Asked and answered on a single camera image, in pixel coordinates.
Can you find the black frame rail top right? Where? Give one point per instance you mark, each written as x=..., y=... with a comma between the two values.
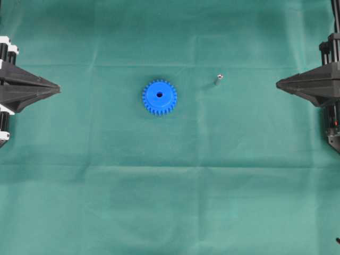
x=335, y=9

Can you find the small metal shaft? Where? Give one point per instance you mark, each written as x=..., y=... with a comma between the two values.
x=218, y=79

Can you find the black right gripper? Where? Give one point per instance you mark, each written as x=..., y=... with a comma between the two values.
x=332, y=53

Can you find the green table cloth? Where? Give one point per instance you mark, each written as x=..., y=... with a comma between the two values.
x=238, y=168

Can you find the blue plastic gear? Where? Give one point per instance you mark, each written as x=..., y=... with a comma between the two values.
x=157, y=97

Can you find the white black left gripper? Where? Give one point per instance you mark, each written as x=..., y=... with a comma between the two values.
x=14, y=101

